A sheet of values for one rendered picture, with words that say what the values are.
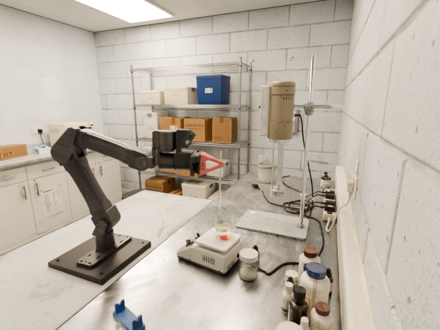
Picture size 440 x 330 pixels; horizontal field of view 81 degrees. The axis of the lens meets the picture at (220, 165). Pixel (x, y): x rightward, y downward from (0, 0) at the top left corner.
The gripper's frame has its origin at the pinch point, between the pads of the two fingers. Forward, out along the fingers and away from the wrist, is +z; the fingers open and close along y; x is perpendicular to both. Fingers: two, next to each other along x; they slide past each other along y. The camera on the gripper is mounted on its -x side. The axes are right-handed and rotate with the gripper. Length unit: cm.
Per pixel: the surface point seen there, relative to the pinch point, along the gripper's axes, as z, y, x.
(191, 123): -48, 230, 5
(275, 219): 25, 32, 32
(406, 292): 28, -49, 5
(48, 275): -53, -12, 37
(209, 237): -2.7, -0.7, 25.5
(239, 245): 7.7, -0.5, 27.8
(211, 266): -1.2, -7.2, 32.1
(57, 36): -228, 266, -94
